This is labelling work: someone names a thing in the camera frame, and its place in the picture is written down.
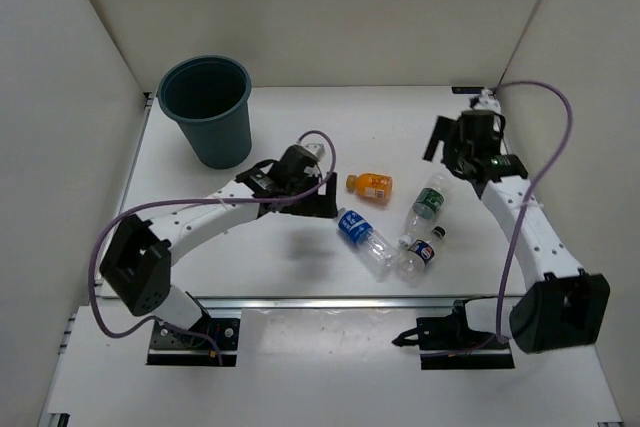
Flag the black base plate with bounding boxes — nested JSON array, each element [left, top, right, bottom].
[[146, 310, 241, 368], [391, 312, 515, 371]]

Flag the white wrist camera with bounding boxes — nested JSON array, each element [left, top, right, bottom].
[[469, 89, 501, 114], [301, 143, 326, 162]]

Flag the green label water bottle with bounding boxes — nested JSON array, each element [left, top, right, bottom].
[[398, 171, 451, 249]]

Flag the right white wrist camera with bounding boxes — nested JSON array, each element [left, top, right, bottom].
[[469, 89, 501, 114]]

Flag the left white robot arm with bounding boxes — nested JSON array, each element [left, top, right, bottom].
[[99, 143, 337, 347]]

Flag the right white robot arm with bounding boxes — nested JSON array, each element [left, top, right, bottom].
[[423, 110, 610, 354]]

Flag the blue label water bottle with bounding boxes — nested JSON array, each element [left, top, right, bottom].
[[336, 208, 399, 280]]

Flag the dark teal plastic bin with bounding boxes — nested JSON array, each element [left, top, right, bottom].
[[156, 55, 252, 170]]

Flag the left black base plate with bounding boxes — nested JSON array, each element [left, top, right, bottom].
[[146, 310, 241, 368]]

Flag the orange juice bottle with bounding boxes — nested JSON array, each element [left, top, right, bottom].
[[345, 173, 393, 203]]

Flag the pepsi label clear bottle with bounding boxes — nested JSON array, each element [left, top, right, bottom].
[[398, 225, 447, 283]]

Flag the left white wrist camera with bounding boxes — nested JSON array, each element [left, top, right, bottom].
[[301, 143, 326, 162]]

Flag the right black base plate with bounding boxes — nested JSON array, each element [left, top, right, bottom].
[[391, 312, 515, 371]]

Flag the aluminium table edge rail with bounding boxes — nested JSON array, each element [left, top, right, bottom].
[[94, 295, 469, 312]]

